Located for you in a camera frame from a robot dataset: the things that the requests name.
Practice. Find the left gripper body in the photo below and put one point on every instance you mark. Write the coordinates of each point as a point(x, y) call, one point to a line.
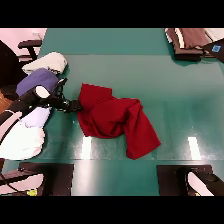
point(71, 105)

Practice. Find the red garment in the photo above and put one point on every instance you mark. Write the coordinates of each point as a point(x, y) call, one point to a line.
point(110, 116)

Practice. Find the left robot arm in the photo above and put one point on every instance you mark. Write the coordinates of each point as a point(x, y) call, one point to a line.
point(23, 101)

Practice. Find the pale lilac garment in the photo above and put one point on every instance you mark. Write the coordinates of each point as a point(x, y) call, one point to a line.
point(38, 117)

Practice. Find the purple garment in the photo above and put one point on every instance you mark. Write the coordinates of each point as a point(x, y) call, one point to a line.
point(36, 81)

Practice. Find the cream garment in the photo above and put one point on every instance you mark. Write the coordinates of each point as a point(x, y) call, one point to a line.
point(45, 62)

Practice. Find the black office chair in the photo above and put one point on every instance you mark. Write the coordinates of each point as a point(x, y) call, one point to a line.
point(30, 44)

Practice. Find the brown garment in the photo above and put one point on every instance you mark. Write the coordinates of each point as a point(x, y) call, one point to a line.
point(191, 40)

